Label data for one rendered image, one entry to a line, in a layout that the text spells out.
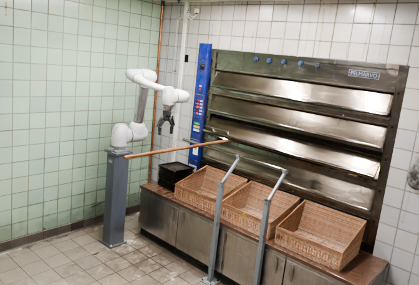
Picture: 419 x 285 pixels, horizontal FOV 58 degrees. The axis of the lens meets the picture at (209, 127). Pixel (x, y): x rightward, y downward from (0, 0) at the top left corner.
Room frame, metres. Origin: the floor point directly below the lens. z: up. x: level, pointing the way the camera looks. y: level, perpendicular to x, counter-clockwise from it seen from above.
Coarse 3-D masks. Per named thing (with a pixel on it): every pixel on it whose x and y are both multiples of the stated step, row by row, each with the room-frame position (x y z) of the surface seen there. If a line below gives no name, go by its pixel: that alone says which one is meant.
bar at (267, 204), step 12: (240, 156) 3.33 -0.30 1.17; (276, 168) 3.08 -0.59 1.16; (216, 204) 3.18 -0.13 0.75; (264, 204) 2.87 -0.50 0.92; (216, 216) 3.17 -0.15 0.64; (264, 216) 2.86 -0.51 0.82; (216, 228) 3.16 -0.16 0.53; (264, 228) 2.85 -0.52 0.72; (216, 240) 3.18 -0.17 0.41; (264, 240) 2.87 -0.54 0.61
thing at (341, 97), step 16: (224, 80) 3.98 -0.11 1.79; (240, 80) 3.87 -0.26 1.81; (256, 80) 3.75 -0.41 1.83; (272, 80) 3.64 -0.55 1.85; (288, 80) 3.54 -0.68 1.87; (272, 96) 3.55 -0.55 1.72; (288, 96) 3.47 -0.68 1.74; (304, 96) 3.38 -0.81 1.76; (320, 96) 3.29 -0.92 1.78; (336, 96) 3.21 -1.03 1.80; (352, 96) 3.13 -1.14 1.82; (368, 96) 3.06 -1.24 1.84; (384, 96) 2.99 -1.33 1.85; (368, 112) 2.98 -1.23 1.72; (384, 112) 2.93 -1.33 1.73
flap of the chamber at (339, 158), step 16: (208, 128) 4.00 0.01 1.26; (224, 128) 3.90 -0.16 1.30; (240, 128) 3.81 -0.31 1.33; (256, 128) 3.72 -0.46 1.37; (272, 144) 3.50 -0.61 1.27; (288, 144) 3.42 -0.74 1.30; (304, 144) 3.35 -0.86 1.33; (320, 144) 3.28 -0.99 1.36; (336, 160) 3.10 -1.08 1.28; (352, 160) 3.04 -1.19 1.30; (368, 160) 2.98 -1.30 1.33; (368, 176) 2.88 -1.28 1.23
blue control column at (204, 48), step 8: (200, 48) 4.19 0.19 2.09; (208, 48) 4.12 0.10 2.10; (200, 56) 4.18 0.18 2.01; (208, 64) 4.11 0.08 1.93; (200, 72) 4.17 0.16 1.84; (208, 72) 4.12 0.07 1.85; (200, 80) 4.16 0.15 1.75; (208, 80) 4.13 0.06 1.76; (200, 96) 4.15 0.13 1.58; (192, 136) 4.19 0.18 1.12; (192, 144) 4.18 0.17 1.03; (192, 152) 4.17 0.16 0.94; (200, 152) 4.12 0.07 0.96; (192, 160) 4.16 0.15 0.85
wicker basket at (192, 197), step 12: (204, 168) 3.99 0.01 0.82; (216, 168) 3.93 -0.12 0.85; (192, 180) 3.85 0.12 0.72; (204, 180) 3.97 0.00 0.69; (216, 180) 3.88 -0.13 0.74; (228, 180) 3.79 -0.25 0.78; (180, 192) 3.72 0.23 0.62; (192, 192) 3.52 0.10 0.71; (204, 192) 3.89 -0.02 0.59; (216, 192) 3.83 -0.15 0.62; (228, 192) 3.45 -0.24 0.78; (192, 204) 3.50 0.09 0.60; (204, 204) 3.55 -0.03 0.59
